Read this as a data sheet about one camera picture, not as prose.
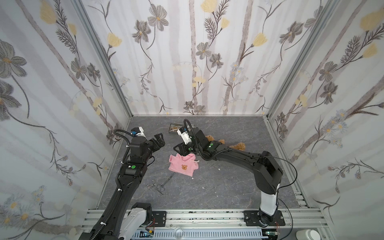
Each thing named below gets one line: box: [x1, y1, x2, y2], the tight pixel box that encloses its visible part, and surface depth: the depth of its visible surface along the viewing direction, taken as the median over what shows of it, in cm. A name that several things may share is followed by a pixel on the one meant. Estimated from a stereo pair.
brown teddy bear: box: [205, 135, 246, 151], surface depth 96 cm
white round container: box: [296, 229, 322, 240], surface depth 64 cm
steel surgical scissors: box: [147, 172, 174, 196], surface depth 87 cm
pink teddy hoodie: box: [168, 153, 200, 177], surface depth 93 cm
